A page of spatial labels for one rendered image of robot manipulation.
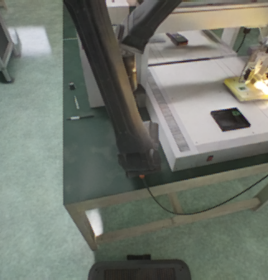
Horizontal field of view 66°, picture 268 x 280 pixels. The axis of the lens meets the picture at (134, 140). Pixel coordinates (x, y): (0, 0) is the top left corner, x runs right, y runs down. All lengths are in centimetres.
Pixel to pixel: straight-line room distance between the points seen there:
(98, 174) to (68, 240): 81
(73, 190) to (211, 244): 106
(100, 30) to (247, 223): 161
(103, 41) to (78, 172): 62
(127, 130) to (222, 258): 132
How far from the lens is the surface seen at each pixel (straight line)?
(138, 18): 57
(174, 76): 119
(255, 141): 95
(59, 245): 159
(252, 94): 112
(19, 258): 167
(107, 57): 36
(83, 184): 85
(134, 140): 41
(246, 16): 111
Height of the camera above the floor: 148
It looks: 49 degrees down
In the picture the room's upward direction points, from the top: 1 degrees clockwise
